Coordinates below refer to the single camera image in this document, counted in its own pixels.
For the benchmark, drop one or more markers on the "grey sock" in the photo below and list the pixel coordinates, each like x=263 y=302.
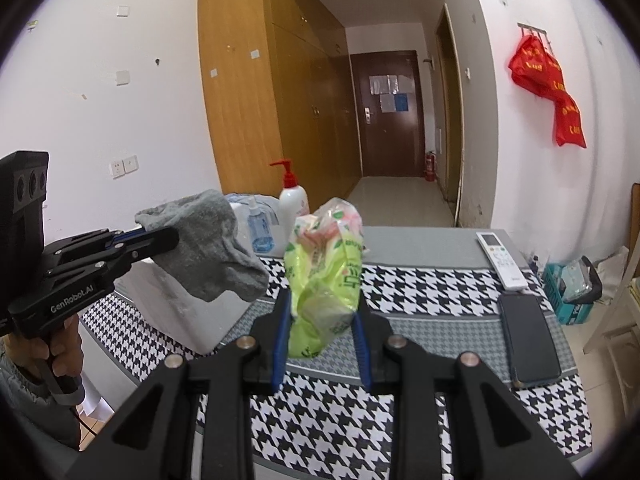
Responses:
x=210 y=245

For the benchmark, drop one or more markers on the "blue paper notice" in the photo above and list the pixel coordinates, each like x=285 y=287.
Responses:
x=401 y=102

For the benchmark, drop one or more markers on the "dark smartphone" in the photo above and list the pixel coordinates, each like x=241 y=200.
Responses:
x=530 y=340

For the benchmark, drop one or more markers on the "blue plastic basket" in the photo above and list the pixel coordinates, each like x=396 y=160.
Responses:
x=555 y=290

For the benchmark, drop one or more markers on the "white lotion bottle red pump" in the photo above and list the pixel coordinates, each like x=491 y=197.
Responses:
x=294 y=205

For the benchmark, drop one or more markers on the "white wall switch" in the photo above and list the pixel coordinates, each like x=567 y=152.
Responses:
x=122 y=77

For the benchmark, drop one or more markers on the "dark brown door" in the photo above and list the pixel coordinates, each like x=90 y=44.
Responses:
x=387 y=140

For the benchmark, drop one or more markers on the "metal wall hook rack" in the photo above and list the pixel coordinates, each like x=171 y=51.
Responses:
x=532 y=27

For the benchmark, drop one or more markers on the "person's left forearm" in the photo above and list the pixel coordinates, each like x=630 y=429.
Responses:
x=25 y=400

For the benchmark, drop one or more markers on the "red plastic bag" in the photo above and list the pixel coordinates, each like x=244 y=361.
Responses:
x=570 y=120
x=535 y=65

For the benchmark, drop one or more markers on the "white wall socket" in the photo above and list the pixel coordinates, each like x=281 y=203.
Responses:
x=123 y=166

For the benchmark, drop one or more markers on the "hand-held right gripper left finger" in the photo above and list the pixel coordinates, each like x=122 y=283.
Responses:
x=282 y=340

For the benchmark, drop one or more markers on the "wooden side door frame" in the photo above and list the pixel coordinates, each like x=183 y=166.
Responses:
x=450 y=110

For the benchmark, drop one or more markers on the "white foam box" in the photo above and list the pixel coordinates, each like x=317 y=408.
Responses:
x=165 y=310

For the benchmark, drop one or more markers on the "red fire extinguisher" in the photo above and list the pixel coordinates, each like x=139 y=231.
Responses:
x=430 y=167

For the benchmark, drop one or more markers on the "pink yellow item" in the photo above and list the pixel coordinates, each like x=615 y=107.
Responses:
x=322 y=285

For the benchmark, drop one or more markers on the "person's left hand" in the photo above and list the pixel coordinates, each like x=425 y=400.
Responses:
x=67 y=350

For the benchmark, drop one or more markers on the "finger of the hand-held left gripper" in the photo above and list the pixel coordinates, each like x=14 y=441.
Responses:
x=150 y=245
x=120 y=234

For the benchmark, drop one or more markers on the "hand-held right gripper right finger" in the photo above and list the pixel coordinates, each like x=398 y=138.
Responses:
x=361 y=350

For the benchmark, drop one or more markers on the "clear bottle blue label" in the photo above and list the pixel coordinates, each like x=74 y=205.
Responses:
x=261 y=232

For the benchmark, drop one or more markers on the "wooden wardrobe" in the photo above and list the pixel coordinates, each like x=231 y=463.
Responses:
x=260 y=85

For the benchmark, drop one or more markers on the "houndstooth table cloth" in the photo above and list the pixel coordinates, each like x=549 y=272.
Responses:
x=440 y=310

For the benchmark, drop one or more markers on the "white remote control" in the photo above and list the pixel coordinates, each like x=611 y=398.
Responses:
x=502 y=260

